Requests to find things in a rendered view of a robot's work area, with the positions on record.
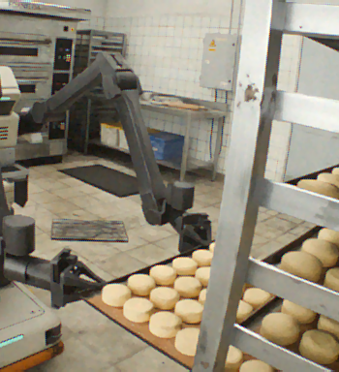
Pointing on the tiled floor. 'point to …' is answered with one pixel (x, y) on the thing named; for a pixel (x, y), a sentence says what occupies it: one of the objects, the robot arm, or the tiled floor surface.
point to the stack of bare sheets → (88, 231)
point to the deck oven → (35, 62)
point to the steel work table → (185, 131)
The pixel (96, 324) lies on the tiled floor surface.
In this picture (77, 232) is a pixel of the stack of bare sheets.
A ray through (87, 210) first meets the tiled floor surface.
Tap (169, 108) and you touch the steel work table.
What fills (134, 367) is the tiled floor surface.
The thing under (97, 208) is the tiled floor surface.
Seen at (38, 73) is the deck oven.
